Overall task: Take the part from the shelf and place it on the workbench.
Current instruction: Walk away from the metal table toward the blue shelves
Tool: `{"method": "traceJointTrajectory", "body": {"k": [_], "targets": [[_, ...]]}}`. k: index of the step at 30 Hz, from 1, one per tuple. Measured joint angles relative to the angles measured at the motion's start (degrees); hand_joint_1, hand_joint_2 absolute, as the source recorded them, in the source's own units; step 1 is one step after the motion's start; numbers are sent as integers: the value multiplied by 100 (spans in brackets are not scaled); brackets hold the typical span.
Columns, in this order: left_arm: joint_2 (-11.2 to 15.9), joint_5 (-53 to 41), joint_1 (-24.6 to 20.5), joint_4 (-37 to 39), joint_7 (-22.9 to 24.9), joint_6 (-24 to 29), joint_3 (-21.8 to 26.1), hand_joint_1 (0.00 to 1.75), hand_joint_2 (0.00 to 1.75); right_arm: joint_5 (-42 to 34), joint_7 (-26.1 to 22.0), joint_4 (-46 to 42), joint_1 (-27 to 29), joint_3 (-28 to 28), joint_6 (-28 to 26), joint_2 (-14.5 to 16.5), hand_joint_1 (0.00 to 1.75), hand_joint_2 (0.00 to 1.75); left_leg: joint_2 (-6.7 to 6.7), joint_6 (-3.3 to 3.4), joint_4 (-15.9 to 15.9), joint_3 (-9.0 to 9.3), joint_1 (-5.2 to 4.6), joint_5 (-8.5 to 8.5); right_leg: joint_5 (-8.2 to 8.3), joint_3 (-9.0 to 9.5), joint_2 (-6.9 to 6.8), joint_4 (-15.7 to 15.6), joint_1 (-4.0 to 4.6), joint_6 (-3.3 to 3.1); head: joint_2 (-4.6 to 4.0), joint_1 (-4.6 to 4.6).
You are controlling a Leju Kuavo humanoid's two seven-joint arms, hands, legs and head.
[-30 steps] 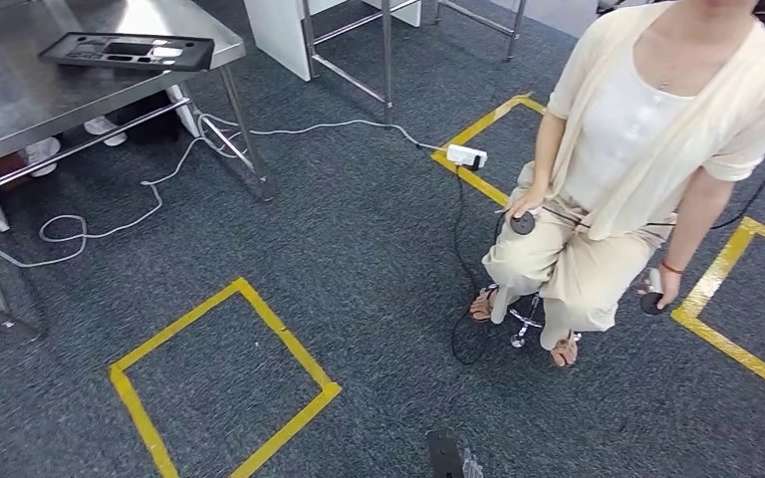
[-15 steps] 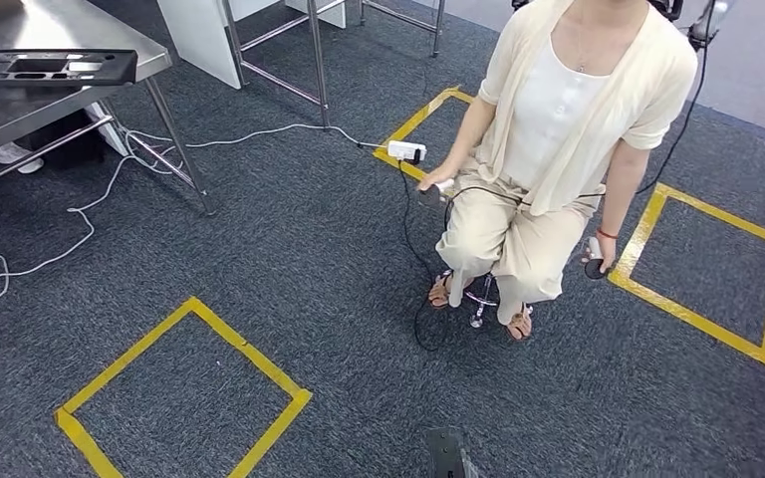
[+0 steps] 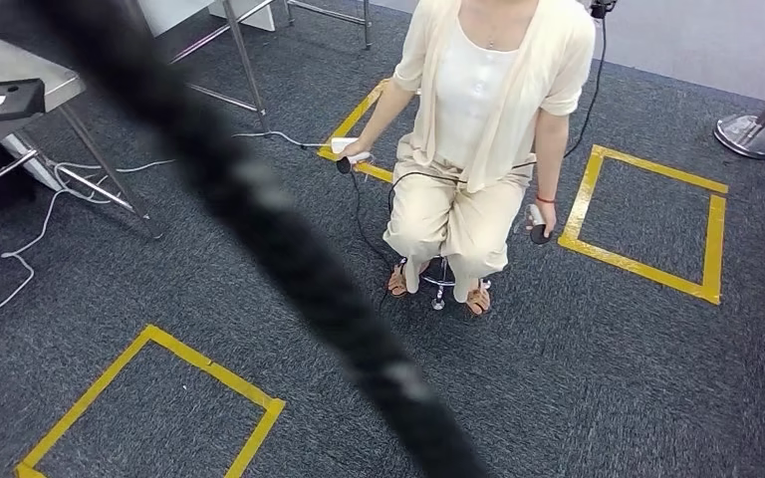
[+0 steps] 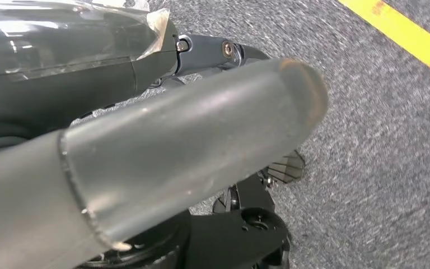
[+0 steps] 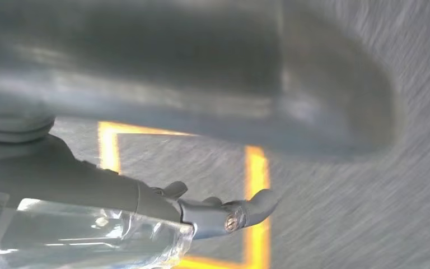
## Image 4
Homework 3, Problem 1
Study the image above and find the black robot lower body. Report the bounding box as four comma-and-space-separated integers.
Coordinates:
76, 149, 307, 269

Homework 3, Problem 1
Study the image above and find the yellow floor tape square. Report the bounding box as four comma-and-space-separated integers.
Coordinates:
336, 0, 430, 84

